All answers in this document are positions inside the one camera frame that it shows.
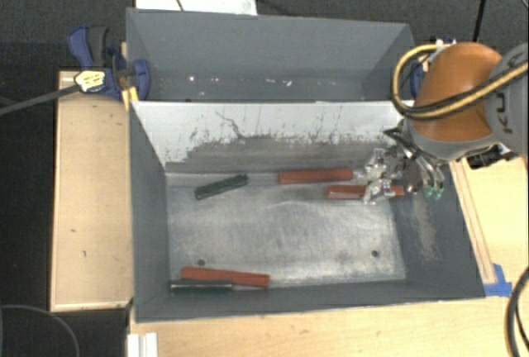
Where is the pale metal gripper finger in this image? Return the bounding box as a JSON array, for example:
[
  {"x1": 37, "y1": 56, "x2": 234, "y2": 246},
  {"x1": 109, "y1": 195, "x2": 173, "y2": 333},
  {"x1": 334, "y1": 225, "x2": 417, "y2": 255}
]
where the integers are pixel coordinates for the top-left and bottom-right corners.
[
  {"x1": 362, "y1": 147, "x2": 394, "y2": 181},
  {"x1": 362, "y1": 178, "x2": 395, "y2": 207}
]

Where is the pale wood flat board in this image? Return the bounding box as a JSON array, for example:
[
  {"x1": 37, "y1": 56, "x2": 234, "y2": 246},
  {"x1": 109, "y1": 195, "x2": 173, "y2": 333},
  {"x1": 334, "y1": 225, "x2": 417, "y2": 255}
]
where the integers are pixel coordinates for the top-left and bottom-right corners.
[{"x1": 49, "y1": 69, "x2": 136, "y2": 313}]

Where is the grey metal bin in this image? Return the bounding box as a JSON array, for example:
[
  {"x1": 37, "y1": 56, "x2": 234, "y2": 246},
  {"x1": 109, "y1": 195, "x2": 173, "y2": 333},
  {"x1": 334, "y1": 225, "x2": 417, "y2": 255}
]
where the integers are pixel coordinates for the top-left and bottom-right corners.
[{"x1": 125, "y1": 7, "x2": 487, "y2": 323}]

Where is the red-brown flat block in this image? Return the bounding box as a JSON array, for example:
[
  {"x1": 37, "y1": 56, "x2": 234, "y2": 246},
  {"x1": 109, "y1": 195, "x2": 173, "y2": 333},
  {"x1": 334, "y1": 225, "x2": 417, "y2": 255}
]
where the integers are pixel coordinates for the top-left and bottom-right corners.
[
  {"x1": 323, "y1": 183, "x2": 407, "y2": 201},
  {"x1": 276, "y1": 168, "x2": 355, "y2": 186},
  {"x1": 179, "y1": 265, "x2": 272, "y2": 289}
]

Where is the dark green flat block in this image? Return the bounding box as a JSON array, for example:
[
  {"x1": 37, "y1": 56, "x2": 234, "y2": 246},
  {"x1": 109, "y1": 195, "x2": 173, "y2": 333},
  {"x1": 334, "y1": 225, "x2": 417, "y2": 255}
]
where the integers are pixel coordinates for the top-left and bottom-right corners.
[
  {"x1": 193, "y1": 174, "x2": 250, "y2": 201},
  {"x1": 169, "y1": 279, "x2": 235, "y2": 294}
]

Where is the black cylinder on white bracket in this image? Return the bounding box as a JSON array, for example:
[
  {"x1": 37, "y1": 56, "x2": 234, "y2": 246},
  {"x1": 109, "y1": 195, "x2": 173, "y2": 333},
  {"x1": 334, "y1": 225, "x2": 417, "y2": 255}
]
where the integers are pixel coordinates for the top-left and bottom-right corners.
[{"x1": 465, "y1": 143, "x2": 520, "y2": 171}]

